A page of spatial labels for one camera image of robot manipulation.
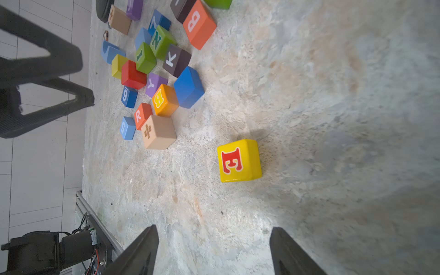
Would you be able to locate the light blue arch block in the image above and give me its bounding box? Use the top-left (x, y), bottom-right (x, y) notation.
top-left (100, 40), bottom-right (126, 65)

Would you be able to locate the blue Z block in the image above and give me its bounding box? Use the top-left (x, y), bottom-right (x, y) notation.
top-left (147, 9), bottom-right (171, 36)

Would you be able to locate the blue 9 block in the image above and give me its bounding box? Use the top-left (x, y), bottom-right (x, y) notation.
top-left (121, 86), bottom-right (138, 109)

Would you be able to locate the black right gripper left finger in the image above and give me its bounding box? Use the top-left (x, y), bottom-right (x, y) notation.
top-left (103, 225), bottom-right (159, 275)

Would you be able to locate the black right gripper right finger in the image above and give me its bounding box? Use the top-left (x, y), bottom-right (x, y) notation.
top-left (269, 227), bottom-right (327, 275)

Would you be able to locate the green I block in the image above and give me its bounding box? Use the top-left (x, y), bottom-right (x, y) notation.
top-left (135, 42), bottom-right (157, 74)

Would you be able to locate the orange red R block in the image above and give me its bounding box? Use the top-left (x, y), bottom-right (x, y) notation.
top-left (134, 103), bottom-right (153, 130)

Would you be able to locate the yellow E block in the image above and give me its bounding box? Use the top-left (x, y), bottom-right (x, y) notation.
top-left (217, 139), bottom-right (262, 183)

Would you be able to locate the aluminium rail frame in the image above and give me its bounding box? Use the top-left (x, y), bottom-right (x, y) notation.
top-left (75, 191), bottom-right (123, 275)

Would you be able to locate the tan plus block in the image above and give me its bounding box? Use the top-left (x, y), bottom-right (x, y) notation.
top-left (141, 115), bottom-right (177, 150)

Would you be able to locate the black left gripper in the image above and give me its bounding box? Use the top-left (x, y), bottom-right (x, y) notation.
top-left (1, 86), bottom-right (24, 138)

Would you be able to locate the green N block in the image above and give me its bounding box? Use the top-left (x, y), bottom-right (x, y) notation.
top-left (150, 25), bottom-right (177, 61)

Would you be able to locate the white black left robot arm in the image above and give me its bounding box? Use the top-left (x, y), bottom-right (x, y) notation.
top-left (1, 84), bottom-right (95, 275)

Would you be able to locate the purple Y block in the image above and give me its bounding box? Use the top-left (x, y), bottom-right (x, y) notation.
top-left (145, 73), bottom-right (168, 98)

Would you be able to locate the dark brown K block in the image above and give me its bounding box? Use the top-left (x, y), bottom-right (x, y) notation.
top-left (163, 44), bottom-right (191, 77)

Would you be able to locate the orange red B block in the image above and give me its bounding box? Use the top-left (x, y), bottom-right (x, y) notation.
top-left (183, 0), bottom-right (217, 50)

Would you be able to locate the orange yellow B block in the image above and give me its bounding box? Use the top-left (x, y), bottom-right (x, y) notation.
top-left (152, 84), bottom-right (179, 118)

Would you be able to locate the light blue S block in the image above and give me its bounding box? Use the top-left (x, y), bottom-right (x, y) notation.
top-left (120, 116), bottom-right (136, 140)

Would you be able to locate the plain blue block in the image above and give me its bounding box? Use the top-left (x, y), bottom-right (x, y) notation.
top-left (174, 66), bottom-right (205, 109)

